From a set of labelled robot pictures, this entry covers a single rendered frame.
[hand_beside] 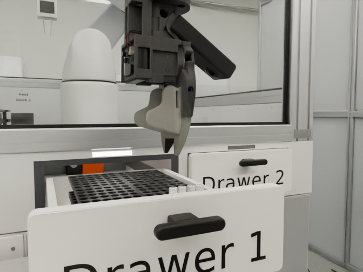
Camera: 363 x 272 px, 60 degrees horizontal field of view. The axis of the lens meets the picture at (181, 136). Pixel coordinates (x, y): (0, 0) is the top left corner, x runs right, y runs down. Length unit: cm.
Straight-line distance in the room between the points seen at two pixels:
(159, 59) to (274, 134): 50
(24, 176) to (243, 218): 42
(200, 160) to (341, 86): 176
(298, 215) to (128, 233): 67
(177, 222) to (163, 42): 22
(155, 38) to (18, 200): 40
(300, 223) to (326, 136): 153
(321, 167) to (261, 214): 209
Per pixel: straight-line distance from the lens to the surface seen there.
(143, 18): 43
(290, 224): 93
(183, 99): 41
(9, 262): 66
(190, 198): 35
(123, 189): 50
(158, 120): 40
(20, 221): 67
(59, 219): 32
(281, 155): 84
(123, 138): 66
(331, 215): 249
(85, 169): 102
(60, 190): 67
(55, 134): 64
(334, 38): 246
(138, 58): 40
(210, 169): 72
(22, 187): 65
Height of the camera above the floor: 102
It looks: 4 degrees down
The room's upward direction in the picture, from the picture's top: straight up
